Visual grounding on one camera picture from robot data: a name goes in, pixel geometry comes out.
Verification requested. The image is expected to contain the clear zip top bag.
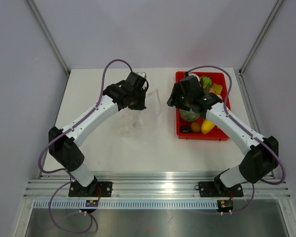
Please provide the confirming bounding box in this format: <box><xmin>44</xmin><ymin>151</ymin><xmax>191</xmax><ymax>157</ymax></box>
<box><xmin>113</xmin><ymin>88</ymin><xmax>162</xmax><ymax>137</ymax></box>

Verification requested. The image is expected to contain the yellow mango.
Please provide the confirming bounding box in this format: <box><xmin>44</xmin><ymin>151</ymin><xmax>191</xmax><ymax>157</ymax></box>
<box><xmin>201</xmin><ymin>119</ymin><xmax>216</xmax><ymax>134</ymax></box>

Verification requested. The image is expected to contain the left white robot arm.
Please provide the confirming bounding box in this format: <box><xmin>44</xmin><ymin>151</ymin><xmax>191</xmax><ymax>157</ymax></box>
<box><xmin>48</xmin><ymin>72</ymin><xmax>149</xmax><ymax>197</ymax></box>

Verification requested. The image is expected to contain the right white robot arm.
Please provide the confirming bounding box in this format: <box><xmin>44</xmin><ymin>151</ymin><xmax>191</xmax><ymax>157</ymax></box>
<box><xmin>167</xmin><ymin>76</ymin><xmax>279</xmax><ymax>196</ymax></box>

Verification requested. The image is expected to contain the green netted melon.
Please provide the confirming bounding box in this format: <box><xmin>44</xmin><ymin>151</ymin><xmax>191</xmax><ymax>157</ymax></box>
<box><xmin>179</xmin><ymin>109</ymin><xmax>200</xmax><ymax>122</ymax></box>

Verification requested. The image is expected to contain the green leafy vegetable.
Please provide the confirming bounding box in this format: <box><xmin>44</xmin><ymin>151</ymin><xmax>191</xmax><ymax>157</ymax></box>
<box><xmin>200</xmin><ymin>76</ymin><xmax>212</xmax><ymax>87</ymax></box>

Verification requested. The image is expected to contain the yellow star fruit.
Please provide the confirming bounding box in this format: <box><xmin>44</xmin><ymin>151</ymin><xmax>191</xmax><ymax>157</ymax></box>
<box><xmin>211</xmin><ymin>83</ymin><xmax>223</xmax><ymax>95</ymax></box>

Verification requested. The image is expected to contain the small orange fruit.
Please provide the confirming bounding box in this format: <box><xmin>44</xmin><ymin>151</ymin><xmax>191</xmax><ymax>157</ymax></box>
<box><xmin>190</xmin><ymin>121</ymin><xmax>201</xmax><ymax>133</ymax></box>

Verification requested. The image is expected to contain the black dark fruit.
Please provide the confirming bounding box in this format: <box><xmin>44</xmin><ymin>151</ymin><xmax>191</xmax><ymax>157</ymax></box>
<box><xmin>180</xmin><ymin>126</ymin><xmax>192</xmax><ymax>133</ymax></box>

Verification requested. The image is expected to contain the red plastic tray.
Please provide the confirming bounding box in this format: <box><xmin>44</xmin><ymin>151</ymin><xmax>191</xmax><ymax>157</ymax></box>
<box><xmin>175</xmin><ymin>71</ymin><xmax>229</xmax><ymax>141</ymax></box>

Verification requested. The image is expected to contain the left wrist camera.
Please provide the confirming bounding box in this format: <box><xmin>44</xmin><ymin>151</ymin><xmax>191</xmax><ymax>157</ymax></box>
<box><xmin>137</xmin><ymin>72</ymin><xmax>147</xmax><ymax>79</ymax></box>

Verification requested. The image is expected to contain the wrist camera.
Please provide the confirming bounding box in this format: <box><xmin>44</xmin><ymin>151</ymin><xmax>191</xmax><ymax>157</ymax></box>
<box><xmin>137</xmin><ymin>72</ymin><xmax>147</xmax><ymax>79</ymax></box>
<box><xmin>185</xmin><ymin>72</ymin><xmax>199</xmax><ymax>78</ymax></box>

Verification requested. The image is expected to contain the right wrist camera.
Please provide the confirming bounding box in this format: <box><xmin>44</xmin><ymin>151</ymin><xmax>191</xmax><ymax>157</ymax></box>
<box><xmin>185</xmin><ymin>72</ymin><xmax>199</xmax><ymax>78</ymax></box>

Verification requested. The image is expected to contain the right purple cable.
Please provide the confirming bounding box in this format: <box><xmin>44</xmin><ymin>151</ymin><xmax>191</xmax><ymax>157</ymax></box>
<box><xmin>185</xmin><ymin>65</ymin><xmax>286</xmax><ymax>215</ymax></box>

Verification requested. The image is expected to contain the purple cable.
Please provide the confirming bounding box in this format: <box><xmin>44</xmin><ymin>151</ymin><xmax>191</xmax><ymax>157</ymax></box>
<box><xmin>37</xmin><ymin>59</ymin><xmax>134</xmax><ymax>234</ymax></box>
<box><xmin>185</xmin><ymin>65</ymin><xmax>286</xmax><ymax>215</ymax></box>

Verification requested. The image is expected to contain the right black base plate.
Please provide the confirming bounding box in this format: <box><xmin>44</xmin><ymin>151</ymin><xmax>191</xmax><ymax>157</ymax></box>
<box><xmin>194</xmin><ymin>181</ymin><xmax>244</xmax><ymax>198</ymax></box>

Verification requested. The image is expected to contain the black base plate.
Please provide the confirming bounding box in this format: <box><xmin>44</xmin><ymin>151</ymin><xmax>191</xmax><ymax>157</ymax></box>
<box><xmin>68</xmin><ymin>181</ymin><xmax>113</xmax><ymax>198</ymax></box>
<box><xmin>194</xmin><ymin>181</ymin><xmax>244</xmax><ymax>198</ymax></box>

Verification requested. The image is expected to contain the aluminium rail beam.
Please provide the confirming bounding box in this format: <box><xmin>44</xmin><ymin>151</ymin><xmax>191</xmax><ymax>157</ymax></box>
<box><xmin>23</xmin><ymin>172</ymin><xmax>291</xmax><ymax>199</ymax></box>

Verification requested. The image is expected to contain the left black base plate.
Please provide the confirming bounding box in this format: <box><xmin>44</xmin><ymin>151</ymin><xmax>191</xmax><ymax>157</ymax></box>
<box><xmin>68</xmin><ymin>181</ymin><xmax>113</xmax><ymax>198</ymax></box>

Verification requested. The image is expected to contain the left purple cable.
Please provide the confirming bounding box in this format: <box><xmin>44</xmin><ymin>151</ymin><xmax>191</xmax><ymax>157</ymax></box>
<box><xmin>37</xmin><ymin>59</ymin><xmax>134</xmax><ymax>234</ymax></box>

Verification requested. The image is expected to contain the white slotted cable duct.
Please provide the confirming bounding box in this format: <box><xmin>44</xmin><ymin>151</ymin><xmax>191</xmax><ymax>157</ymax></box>
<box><xmin>34</xmin><ymin>199</ymin><xmax>218</xmax><ymax>210</ymax></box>

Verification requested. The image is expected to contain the right aluminium frame post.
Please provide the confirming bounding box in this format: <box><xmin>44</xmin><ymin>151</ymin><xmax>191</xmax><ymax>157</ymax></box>
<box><xmin>239</xmin><ymin>0</ymin><xmax>285</xmax><ymax>76</ymax></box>

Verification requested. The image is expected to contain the aluminium frame post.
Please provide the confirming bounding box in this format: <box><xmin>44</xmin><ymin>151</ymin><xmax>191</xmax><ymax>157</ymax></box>
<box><xmin>25</xmin><ymin>0</ymin><xmax>71</xmax><ymax>78</ymax></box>
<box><xmin>239</xmin><ymin>0</ymin><xmax>285</xmax><ymax>76</ymax></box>

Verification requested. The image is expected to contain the left aluminium frame post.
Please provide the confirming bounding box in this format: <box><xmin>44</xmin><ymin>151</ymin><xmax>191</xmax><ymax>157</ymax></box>
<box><xmin>25</xmin><ymin>0</ymin><xmax>71</xmax><ymax>78</ymax></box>

